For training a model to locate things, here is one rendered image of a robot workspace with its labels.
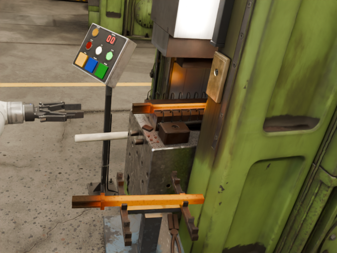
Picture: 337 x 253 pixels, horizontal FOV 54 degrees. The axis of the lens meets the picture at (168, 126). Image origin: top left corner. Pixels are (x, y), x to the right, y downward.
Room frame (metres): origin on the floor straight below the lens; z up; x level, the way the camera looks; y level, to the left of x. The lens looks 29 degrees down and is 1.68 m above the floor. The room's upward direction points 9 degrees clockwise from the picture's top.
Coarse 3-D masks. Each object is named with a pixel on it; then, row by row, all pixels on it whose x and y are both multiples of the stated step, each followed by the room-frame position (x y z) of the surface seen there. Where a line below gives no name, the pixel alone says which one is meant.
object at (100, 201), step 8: (72, 200) 0.78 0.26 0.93; (80, 200) 0.78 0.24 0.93; (88, 200) 0.79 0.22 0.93; (96, 200) 0.79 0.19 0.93; (104, 200) 0.80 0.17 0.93; (112, 200) 0.81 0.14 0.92; (120, 200) 0.82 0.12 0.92; (128, 200) 0.82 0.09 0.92; (136, 200) 0.83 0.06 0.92; (144, 200) 0.84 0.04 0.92; (152, 200) 0.84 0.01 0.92; (160, 200) 0.85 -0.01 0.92; (168, 200) 0.86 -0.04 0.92; (176, 200) 0.86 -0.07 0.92; (184, 200) 0.87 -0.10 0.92; (192, 200) 0.88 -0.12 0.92; (200, 200) 0.89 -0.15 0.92
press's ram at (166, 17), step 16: (160, 0) 1.44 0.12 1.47; (176, 0) 1.29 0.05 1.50; (192, 0) 1.29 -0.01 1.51; (208, 0) 1.32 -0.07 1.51; (160, 16) 1.42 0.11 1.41; (176, 16) 1.27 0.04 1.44; (192, 16) 1.30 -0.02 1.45; (208, 16) 1.33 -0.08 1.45; (176, 32) 1.27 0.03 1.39; (192, 32) 1.30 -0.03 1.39; (208, 32) 1.33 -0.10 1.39
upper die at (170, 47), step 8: (152, 32) 1.49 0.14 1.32; (160, 32) 1.40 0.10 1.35; (152, 40) 1.48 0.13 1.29; (160, 40) 1.39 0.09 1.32; (168, 40) 1.32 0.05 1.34; (176, 40) 1.33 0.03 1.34; (184, 40) 1.35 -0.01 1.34; (192, 40) 1.36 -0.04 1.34; (200, 40) 1.38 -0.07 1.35; (208, 40) 1.39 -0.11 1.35; (160, 48) 1.38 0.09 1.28; (168, 48) 1.32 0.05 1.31; (176, 48) 1.33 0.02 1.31; (184, 48) 1.35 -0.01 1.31; (192, 48) 1.36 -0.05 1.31; (200, 48) 1.38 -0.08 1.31; (208, 48) 1.40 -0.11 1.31; (216, 48) 1.41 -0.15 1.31; (168, 56) 1.32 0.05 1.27; (176, 56) 1.34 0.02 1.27; (184, 56) 1.35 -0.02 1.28; (192, 56) 1.37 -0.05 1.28; (200, 56) 1.38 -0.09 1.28; (208, 56) 1.40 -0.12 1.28
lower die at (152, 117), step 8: (168, 112) 1.37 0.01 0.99; (176, 112) 1.39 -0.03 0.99; (184, 112) 1.40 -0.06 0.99; (192, 112) 1.41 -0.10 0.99; (200, 112) 1.43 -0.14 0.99; (152, 120) 1.36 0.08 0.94; (160, 120) 1.32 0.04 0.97; (168, 120) 1.34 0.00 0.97; (176, 120) 1.36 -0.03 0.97; (184, 120) 1.37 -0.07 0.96; (192, 120) 1.39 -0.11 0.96; (192, 128) 1.40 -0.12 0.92; (200, 128) 1.42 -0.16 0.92
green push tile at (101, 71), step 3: (99, 66) 1.74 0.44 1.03; (102, 66) 1.73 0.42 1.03; (105, 66) 1.71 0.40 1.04; (99, 69) 1.72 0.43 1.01; (102, 69) 1.71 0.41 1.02; (105, 69) 1.70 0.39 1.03; (96, 72) 1.72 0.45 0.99; (99, 72) 1.71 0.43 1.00; (102, 72) 1.70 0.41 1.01; (105, 72) 1.69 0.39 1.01; (96, 75) 1.71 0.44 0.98; (99, 75) 1.70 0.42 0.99; (102, 75) 1.69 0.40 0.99; (102, 78) 1.68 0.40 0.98
